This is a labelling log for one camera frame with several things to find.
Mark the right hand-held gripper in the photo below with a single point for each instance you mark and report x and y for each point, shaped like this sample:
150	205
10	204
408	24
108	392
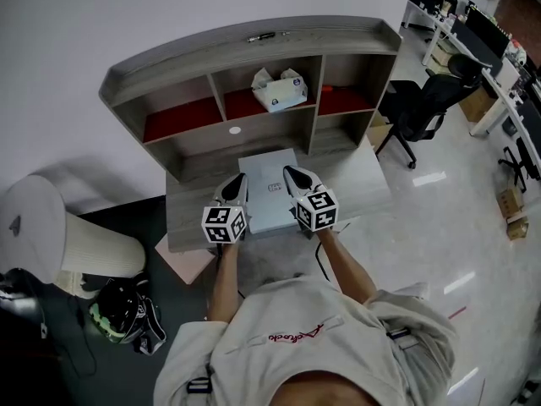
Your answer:
317	210

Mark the grey wooden table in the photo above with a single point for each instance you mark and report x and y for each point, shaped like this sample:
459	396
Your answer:
190	218

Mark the black mesh office chair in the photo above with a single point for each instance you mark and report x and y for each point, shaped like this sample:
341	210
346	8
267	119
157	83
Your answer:
422	108

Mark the black and green helmet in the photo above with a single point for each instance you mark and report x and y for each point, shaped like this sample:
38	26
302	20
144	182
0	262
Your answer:
122	315

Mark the light blue file box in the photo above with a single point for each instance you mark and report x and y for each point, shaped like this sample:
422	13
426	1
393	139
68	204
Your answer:
270	214

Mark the red floor tape strip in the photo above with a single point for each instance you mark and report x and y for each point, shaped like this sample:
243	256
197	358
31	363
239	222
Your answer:
457	312

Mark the grey wooden shelf hutch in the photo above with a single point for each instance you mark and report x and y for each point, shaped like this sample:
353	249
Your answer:
253	42

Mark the black armless office chair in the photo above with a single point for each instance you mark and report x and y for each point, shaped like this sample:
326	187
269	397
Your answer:
524	159

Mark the person's beige t-shirt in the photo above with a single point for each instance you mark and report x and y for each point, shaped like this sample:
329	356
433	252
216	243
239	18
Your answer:
304	328

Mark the long white office desk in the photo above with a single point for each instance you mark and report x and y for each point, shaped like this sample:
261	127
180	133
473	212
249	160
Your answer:
490	121

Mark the red felt shelf liner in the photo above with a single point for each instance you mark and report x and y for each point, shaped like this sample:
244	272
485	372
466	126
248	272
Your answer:
346	102
241	104
181	119

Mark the person's right forearm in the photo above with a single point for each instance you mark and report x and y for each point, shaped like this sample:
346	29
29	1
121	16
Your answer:
346	269

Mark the pink flat board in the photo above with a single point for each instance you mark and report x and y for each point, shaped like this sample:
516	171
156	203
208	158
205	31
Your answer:
186	264

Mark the black marker pen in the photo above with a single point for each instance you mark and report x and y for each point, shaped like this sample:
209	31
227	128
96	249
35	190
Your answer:
262	37

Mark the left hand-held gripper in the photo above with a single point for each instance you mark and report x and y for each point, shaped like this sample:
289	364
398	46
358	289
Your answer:
224	224

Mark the small grey triangular object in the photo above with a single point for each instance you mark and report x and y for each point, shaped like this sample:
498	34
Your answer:
14	226

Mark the large brown cardboard box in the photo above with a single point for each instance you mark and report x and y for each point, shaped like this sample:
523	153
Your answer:
477	106

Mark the white tissue box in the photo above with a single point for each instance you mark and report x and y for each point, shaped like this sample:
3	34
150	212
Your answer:
281	93

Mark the small cardboard box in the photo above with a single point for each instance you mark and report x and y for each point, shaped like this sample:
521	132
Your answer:
510	203
517	228

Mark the open cardboard box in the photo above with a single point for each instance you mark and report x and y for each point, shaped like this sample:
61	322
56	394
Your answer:
378	133

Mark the person's head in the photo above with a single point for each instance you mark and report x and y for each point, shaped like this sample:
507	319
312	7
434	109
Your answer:
321	393

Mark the cream ornate stand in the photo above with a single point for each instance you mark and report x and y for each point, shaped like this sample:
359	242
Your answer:
76	283

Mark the person's left forearm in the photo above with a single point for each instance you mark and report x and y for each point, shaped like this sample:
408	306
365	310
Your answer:
224	286

